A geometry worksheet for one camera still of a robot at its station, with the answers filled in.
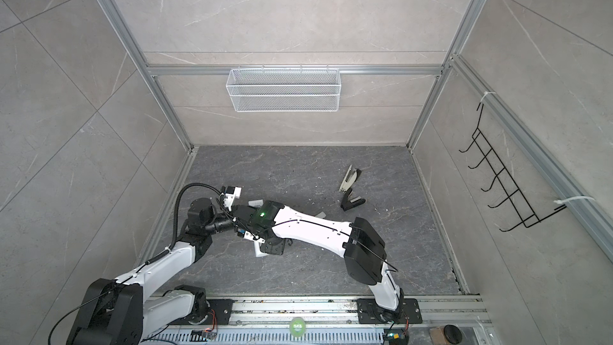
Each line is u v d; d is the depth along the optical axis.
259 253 0.71
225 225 0.71
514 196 0.63
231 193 0.76
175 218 0.64
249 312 0.75
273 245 0.68
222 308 0.73
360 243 0.44
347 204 0.98
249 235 0.70
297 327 0.71
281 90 1.01
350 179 1.04
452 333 0.68
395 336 0.70
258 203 0.78
